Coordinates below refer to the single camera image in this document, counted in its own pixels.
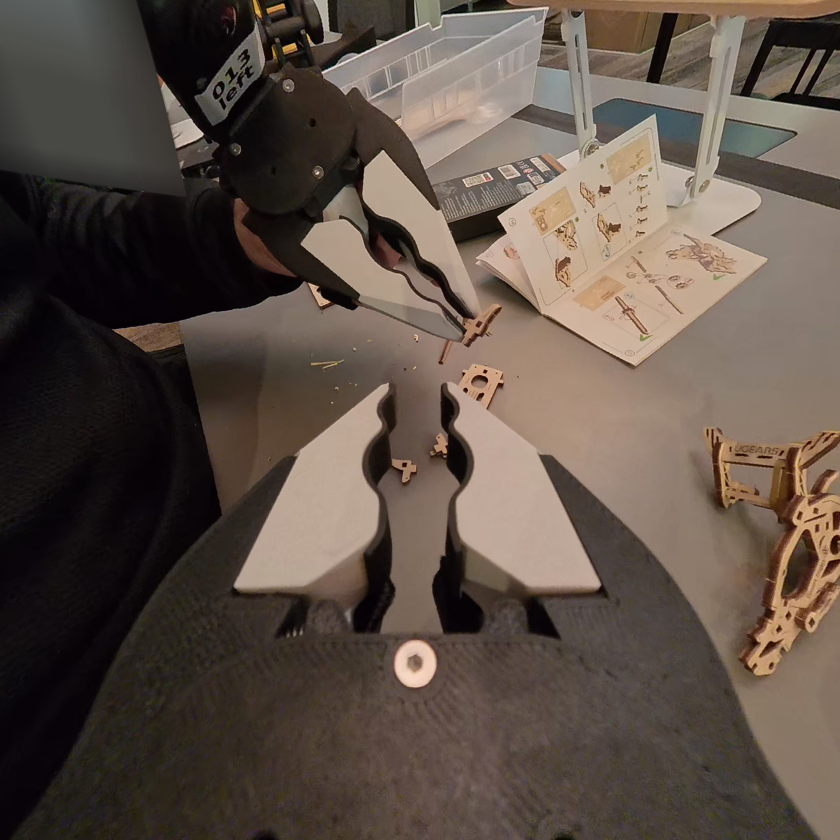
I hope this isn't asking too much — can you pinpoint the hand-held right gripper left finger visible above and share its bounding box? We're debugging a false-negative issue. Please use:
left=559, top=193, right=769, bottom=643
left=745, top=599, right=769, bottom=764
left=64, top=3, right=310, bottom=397
left=233, top=384, right=396, bottom=618

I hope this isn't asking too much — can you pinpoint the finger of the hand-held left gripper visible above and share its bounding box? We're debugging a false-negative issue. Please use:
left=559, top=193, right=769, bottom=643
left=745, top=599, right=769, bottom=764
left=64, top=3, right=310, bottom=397
left=357, top=150, right=480, bottom=322
left=299, top=217, right=468, bottom=342

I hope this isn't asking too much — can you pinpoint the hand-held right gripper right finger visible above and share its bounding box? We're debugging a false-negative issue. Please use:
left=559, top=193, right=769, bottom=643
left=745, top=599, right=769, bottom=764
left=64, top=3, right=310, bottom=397
left=441, top=384, right=603, bottom=598

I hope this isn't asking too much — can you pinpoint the cross-shaped wooden model part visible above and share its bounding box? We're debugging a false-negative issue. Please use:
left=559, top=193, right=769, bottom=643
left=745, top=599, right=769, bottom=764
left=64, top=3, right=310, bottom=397
left=459, top=303, right=504, bottom=349

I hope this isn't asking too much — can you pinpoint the assembled wooden model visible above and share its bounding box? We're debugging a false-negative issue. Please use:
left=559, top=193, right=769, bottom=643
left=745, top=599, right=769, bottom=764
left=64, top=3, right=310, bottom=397
left=704, top=427, right=840, bottom=678

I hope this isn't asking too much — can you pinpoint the person's left forearm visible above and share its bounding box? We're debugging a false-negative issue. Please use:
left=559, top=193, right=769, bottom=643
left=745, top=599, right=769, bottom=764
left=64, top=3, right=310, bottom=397
left=0, top=172, right=309, bottom=329

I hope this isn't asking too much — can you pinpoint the person's left hand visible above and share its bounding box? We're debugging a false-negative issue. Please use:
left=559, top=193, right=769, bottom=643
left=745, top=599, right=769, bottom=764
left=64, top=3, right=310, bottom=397
left=233, top=197, right=317, bottom=278

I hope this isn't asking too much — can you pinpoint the black cardboard box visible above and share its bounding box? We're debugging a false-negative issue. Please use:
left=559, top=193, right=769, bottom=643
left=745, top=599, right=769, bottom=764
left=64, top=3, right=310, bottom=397
left=436, top=154, right=568, bottom=244

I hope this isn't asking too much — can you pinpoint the clear plastic bin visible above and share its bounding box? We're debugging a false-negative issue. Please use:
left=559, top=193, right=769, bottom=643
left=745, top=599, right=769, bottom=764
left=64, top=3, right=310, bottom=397
left=322, top=7, right=549, bottom=132
left=397, top=62, right=540, bottom=170

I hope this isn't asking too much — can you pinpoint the rack of black dumbbells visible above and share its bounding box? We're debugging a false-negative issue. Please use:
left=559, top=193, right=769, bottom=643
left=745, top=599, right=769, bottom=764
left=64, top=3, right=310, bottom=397
left=259, top=0, right=326, bottom=67

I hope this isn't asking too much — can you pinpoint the square wooden plate with hole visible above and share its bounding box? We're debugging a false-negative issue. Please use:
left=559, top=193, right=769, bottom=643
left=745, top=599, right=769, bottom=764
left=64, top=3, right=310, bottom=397
left=457, top=364, right=507, bottom=412

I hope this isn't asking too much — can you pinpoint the instruction booklet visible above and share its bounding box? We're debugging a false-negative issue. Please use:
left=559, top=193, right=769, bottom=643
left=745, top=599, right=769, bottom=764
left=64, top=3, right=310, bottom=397
left=476, top=115, right=769, bottom=367

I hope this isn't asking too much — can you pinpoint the person's black jacket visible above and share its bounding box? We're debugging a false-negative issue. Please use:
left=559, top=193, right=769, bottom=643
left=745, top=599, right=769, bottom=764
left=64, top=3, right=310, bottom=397
left=0, top=289, right=224, bottom=808

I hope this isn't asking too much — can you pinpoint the teal desk mat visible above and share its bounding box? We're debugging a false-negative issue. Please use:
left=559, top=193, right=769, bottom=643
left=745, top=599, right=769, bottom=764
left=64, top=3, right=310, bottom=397
left=591, top=98, right=798, bottom=165

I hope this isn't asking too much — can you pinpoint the white stand with wooden board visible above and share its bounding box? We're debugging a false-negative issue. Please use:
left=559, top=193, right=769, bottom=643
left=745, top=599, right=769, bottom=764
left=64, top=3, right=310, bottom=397
left=505, top=0, right=840, bottom=237

